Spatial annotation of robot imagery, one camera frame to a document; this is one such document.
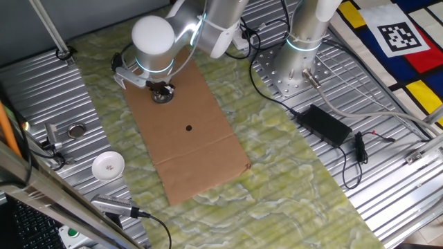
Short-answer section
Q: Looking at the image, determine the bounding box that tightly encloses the silver ribbed camera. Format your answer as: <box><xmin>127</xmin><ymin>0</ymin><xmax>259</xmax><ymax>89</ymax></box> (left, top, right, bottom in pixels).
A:
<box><xmin>90</xmin><ymin>193</ymin><xmax>141</xmax><ymax>219</ymax></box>

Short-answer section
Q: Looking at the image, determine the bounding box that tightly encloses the small metal cup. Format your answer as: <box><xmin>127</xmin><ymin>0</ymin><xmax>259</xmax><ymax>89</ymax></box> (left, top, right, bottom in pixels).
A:
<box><xmin>151</xmin><ymin>90</ymin><xmax>174</xmax><ymax>104</ymax></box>

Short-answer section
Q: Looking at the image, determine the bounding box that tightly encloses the black bundled adapter output cable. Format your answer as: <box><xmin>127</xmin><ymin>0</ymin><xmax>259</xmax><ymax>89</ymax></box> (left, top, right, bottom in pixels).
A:
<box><xmin>337</xmin><ymin>129</ymin><xmax>397</xmax><ymax>190</ymax></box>

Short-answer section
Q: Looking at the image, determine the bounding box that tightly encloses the brown cardboard sheet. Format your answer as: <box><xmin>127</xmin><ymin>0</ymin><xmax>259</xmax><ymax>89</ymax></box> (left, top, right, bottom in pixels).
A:
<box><xmin>121</xmin><ymin>46</ymin><xmax>252</xmax><ymax>208</ymax></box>

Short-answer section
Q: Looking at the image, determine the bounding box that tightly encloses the perforated metal robot base plate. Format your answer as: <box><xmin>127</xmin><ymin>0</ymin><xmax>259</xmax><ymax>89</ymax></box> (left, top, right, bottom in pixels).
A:
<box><xmin>254</xmin><ymin>44</ymin><xmax>333</xmax><ymax>98</ymax></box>

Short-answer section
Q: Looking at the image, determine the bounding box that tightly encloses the white power strip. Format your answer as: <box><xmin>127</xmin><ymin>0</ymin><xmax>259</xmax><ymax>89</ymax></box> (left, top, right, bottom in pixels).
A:
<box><xmin>230</xmin><ymin>27</ymin><xmax>257</xmax><ymax>51</ymax></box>

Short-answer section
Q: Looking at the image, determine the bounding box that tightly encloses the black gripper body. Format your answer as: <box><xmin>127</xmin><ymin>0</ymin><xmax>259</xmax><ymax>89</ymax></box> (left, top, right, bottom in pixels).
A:
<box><xmin>147</xmin><ymin>81</ymin><xmax>176</xmax><ymax>94</ymax></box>

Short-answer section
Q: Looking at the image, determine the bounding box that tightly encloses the fiducial marker board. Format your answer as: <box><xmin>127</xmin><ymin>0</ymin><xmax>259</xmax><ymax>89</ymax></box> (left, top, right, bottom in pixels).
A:
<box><xmin>328</xmin><ymin>0</ymin><xmax>443</xmax><ymax>127</ymax></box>

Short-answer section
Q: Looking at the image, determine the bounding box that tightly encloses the black keyboard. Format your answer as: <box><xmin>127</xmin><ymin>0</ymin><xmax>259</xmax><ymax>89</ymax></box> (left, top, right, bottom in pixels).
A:
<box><xmin>6</xmin><ymin>199</ymin><xmax>66</xmax><ymax>249</ymax></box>

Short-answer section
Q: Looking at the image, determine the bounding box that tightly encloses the metal clamp tool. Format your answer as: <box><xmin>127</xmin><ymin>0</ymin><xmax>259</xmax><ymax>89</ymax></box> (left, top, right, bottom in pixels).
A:
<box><xmin>43</xmin><ymin>122</ymin><xmax>75</xmax><ymax>165</ymax></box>

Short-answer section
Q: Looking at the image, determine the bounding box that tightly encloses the white flower print saucer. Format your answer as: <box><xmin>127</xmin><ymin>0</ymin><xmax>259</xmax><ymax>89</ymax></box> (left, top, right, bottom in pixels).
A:
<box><xmin>91</xmin><ymin>151</ymin><xmax>125</xmax><ymax>182</ymax></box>

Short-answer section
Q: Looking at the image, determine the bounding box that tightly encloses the thick grey robot cable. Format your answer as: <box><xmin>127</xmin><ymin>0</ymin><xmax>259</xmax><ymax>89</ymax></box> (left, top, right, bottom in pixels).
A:
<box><xmin>301</xmin><ymin>68</ymin><xmax>443</xmax><ymax>136</ymax></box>

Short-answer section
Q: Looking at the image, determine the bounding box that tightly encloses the white fiducial marker sheet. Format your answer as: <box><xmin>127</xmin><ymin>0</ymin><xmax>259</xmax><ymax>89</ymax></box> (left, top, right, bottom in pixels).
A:
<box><xmin>358</xmin><ymin>3</ymin><xmax>431</xmax><ymax>59</ymax></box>

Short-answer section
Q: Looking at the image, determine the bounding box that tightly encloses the grey box with green button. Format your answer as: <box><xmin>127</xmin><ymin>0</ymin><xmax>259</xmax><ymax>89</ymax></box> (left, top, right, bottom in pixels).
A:
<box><xmin>57</xmin><ymin>224</ymin><xmax>100</xmax><ymax>249</ymax></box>

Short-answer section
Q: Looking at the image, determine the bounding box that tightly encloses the small metal ring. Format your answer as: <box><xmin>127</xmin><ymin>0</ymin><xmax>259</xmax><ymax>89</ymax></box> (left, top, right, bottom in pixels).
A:
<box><xmin>67</xmin><ymin>122</ymin><xmax>87</xmax><ymax>140</ymax></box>

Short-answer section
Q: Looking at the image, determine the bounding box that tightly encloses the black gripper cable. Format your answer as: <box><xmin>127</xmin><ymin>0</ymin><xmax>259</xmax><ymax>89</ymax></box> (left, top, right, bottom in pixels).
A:
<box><xmin>110</xmin><ymin>41</ymin><xmax>136</xmax><ymax>74</ymax></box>

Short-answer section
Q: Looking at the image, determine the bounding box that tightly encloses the black power adapter brick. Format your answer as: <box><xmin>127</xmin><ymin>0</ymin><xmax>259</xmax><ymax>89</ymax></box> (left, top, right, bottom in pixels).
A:
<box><xmin>296</xmin><ymin>104</ymin><xmax>353</xmax><ymax>149</ymax></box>

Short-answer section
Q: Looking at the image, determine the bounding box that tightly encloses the aluminium frame bar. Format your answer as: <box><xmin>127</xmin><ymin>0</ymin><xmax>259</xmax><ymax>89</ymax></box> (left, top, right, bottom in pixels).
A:
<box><xmin>0</xmin><ymin>141</ymin><xmax>143</xmax><ymax>249</ymax></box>

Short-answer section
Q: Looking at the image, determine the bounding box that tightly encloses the orange tube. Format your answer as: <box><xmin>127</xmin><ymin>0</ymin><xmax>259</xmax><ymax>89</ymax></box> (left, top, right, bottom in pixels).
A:
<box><xmin>0</xmin><ymin>100</ymin><xmax>22</xmax><ymax>158</ymax></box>

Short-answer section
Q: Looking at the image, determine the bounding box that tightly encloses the slanted aluminium pole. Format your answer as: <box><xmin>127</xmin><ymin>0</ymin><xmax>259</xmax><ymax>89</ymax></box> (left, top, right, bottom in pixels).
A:
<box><xmin>29</xmin><ymin>0</ymin><xmax>75</xmax><ymax>66</ymax></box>

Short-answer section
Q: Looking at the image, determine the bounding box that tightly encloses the aluminium profile with bracket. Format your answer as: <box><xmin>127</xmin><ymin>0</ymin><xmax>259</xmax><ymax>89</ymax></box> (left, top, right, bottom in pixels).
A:
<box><xmin>404</xmin><ymin>105</ymin><xmax>443</xmax><ymax>165</ymax></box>

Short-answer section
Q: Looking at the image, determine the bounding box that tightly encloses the black adapter mains cable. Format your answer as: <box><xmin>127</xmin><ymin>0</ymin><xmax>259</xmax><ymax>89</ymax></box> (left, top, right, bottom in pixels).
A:
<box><xmin>224</xmin><ymin>17</ymin><xmax>305</xmax><ymax>118</ymax></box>

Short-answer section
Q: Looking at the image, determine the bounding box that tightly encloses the green marble pattern mat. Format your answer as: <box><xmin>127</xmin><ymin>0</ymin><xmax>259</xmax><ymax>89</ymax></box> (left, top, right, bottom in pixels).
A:
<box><xmin>71</xmin><ymin>6</ymin><xmax>386</xmax><ymax>249</ymax></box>

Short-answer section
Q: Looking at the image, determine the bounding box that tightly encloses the black camera cable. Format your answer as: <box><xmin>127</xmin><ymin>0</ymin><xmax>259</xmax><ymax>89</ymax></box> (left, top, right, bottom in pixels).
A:
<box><xmin>138</xmin><ymin>210</ymin><xmax>173</xmax><ymax>249</ymax></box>

